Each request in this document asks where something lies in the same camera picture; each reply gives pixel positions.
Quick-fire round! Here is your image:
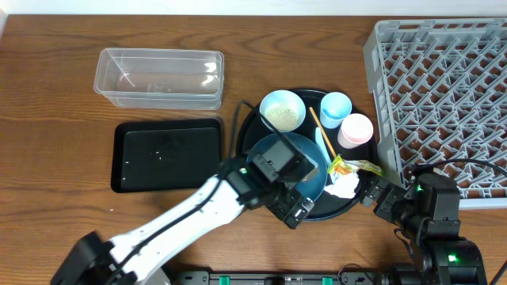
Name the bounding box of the yellow snack wrapper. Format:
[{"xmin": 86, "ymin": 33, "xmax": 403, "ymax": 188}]
[{"xmin": 327, "ymin": 155, "xmax": 383, "ymax": 176}]

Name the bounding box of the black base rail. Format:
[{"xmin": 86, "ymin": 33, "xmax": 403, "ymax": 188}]
[{"xmin": 172, "ymin": 271, "xmax": 391, "ymax": 285}]

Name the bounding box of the wooden chopstick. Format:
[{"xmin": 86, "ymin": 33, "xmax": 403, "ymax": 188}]
[{"xmin": 309, "ymin": 107, "xmax": 337, "ymax": 159}]

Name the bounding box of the round black serving tray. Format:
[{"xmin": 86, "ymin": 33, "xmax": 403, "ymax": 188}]
[{"xmin": 236, "ymin": 111, "xmax": 379, "ymax": 221}]

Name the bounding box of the grey dishwasher rack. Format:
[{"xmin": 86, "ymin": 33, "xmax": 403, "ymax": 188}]
[{"xmin": 364, "ymin": 18, "xmax": 506, "ymax": 210}]

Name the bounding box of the pink cup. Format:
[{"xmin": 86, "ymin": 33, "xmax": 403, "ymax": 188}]
[{"xmin": 337, "ymin": 113, "xmax": 374, "ymax": 149}]

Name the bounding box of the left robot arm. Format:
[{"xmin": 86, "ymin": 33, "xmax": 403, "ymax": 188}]
[{"xmin": 51, "ymin": 155, "xmax": 318, "ymax": 284}]

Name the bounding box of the light blue bowl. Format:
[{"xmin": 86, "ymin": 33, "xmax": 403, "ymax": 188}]
[{"xmin": 259, "ymin": 90, "xmax": 306, "ymax": 132}]

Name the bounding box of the dark blue plate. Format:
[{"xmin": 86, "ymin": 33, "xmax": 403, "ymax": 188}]
[{"xmin": 246, "ymin": 131, "xmax": 329, "ymax": 203}]

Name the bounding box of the light blue cup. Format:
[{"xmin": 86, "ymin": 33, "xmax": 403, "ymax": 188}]
[{"xmin": 319, "ymin": 92, "xmax": 353, "ymax": 129}]

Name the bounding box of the clear plastic bin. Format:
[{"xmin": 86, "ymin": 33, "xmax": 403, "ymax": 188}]
[{"xmin": 93, "ymin": 47, "xmax": 225, "ymax": 110}]

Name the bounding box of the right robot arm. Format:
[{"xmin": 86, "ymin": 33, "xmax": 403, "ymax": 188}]
[{"xmin": 361, "ymin": 173, "xmax": 487, "ymax": 284}]

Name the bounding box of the white plastic spoon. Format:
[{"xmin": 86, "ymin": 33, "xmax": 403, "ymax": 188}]
[{"xmin": 314, "ymin": 127, "xmax": 332, "ymax": 166}]

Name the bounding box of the black rectangular tray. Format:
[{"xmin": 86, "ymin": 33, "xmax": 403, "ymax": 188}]
[{"xmin": 110, "ymin": 118, "xmax": 223, "ymax": 193}]

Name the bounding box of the crumpled white napkin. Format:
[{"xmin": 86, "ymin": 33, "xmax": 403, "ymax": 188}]
[{"xmin": 324, "ymin": 173, "xmax": 360, "ymax": 199}]

